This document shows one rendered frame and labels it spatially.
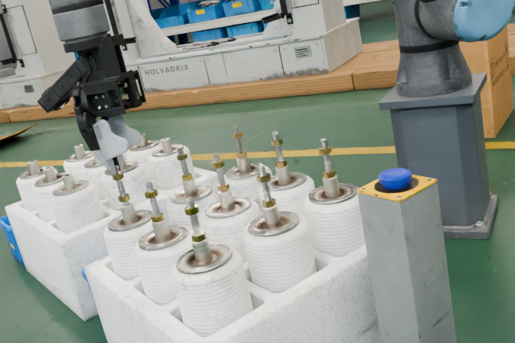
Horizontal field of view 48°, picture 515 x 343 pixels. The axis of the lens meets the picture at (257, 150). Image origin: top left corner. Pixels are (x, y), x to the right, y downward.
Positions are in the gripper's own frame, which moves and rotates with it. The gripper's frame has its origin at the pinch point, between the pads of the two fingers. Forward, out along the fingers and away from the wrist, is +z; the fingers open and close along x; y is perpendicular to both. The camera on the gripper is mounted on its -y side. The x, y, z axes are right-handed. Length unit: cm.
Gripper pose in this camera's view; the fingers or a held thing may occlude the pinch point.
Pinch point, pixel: (110, 164)
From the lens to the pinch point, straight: 96.0
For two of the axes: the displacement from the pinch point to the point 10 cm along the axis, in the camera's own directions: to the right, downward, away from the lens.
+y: 9.4, -1.0, -3.2
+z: 2.0, 9.4, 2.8
